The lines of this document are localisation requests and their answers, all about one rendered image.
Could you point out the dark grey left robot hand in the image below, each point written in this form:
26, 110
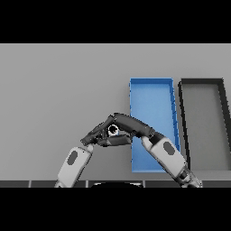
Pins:
93, 136

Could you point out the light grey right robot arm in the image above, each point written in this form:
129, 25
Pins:
168, 158

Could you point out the blue bin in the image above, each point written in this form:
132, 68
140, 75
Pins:
152, 99

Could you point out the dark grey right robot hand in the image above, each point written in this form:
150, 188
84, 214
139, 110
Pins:
136, 125

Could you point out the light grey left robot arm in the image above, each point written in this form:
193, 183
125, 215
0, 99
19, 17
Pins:
73, 164

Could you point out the dark grey bin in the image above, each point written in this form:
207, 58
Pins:
204, 126

